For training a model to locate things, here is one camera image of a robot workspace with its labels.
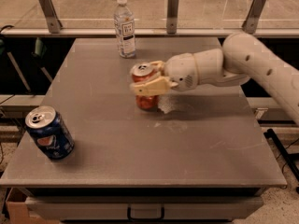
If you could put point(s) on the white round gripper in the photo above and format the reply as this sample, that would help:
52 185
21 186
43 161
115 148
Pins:
180 71

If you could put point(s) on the red coke can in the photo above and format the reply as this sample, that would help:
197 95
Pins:
142 74

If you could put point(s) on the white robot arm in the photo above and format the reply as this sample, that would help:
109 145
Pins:
241 57

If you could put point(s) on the blue pepsi can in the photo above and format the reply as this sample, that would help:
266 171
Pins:
46 127

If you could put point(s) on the clear plastic water bottle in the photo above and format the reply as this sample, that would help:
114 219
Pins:
125 29

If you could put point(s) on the black stand leg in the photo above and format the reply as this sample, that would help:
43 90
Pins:
292 159

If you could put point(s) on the grey table drawer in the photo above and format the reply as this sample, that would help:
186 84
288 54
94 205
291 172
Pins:
115 208

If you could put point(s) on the cardboard box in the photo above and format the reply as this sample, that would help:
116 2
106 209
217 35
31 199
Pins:
19 212

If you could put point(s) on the middle metal rail bracket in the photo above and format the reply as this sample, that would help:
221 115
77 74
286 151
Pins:
172 16

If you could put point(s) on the metal rail bracket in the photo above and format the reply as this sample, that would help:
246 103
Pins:
251 21
53 23
172 16

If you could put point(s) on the right metal rail bracket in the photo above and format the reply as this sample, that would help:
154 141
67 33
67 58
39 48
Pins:
251 21

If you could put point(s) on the left metal rail bracket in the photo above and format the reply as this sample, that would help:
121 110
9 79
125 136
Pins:
53 23

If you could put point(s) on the black drawer handle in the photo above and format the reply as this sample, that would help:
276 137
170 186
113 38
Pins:
145 213

